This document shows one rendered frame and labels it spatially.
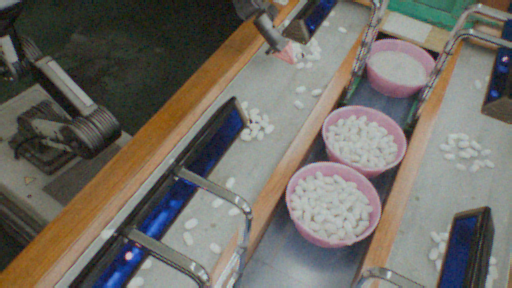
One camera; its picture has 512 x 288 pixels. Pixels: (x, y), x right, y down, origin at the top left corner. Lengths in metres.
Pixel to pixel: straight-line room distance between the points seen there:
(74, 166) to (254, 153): 0.68
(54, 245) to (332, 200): 0.74
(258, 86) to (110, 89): 1.26
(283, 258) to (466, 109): 0.88
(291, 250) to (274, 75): 0.66
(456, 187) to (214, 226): 0.74
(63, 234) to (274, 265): 0.55
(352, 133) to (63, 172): 1.00
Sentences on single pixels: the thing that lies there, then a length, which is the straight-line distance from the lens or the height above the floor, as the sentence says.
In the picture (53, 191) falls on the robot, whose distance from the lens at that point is 1.69.
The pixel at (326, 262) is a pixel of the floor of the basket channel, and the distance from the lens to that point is 1.31.
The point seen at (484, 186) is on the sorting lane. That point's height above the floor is 0.74.
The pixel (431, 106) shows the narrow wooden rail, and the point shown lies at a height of 0.77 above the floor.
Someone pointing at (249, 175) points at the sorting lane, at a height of 0.74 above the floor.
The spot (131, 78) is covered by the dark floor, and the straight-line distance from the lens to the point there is 2.74.
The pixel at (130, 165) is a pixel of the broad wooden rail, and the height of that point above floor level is 0.76.
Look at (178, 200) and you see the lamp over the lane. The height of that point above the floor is 1.07.
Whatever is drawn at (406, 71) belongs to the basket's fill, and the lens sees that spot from 1.85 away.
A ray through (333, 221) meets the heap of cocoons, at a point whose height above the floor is 0.74.
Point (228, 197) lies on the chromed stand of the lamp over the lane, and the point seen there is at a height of 1.12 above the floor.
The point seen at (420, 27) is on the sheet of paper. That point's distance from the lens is 2.03.
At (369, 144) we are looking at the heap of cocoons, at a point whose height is 0.73.
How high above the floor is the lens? 1.82
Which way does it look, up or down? 50 degrees down
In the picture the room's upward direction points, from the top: 9 degrees clockwise
